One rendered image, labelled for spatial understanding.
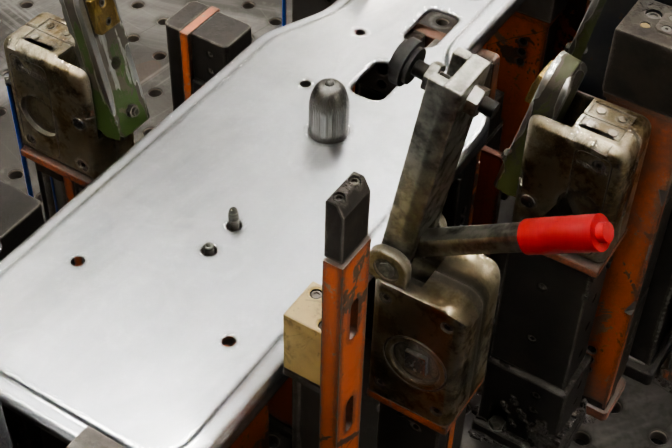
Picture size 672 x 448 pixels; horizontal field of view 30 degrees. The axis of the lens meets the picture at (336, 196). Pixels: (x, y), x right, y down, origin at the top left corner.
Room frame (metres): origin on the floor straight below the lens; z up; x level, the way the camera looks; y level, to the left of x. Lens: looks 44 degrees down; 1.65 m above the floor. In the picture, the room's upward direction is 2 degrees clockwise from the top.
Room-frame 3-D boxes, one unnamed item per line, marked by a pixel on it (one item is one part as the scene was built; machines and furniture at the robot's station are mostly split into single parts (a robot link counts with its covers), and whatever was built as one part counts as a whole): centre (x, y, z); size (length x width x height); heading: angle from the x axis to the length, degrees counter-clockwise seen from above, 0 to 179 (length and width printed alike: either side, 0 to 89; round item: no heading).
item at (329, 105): (0.74, 0.01, 1.02); 0.03 x 0.03 x 0.07
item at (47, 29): (0.79, 0.22, 0.87); 0.12 x 0.09 x 0.35; 59
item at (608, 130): (0.68, -0.18, 0.88); 0.11 x 0.09 x 0.37; 59
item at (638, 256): (0.73, -0.24, 0.91); 0.07 x 0.05 x 0.42; 59
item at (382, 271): (0.54, -0.03, 1.06); 0.03 x 0.01 x 0.03; 59
